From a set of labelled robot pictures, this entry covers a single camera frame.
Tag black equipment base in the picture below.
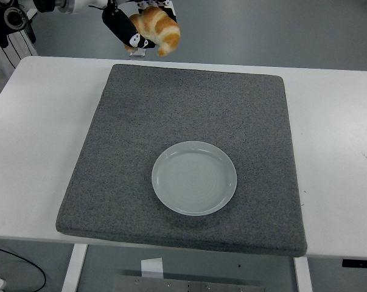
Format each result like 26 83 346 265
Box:
24 12 38 44

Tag thin black cable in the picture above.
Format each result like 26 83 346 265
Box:
0 245 47 292

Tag grey fabric mat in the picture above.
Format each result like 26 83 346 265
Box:
55 63 308 259

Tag round grey plate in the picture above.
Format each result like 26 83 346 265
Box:
151 140 237 216

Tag white table leg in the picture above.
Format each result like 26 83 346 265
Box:
61 243 88 292
293 257 313 292

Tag grey metal plate with screws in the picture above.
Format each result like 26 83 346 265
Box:
112 275 266 292

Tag croissant bread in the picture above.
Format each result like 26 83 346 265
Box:
124 6 181 57

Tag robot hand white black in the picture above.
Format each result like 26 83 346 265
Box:
69 0 178 50

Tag black table control panel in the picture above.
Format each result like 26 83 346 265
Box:
342 259 367 269

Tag white tape strip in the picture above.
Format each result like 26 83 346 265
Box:
140 257 164 278

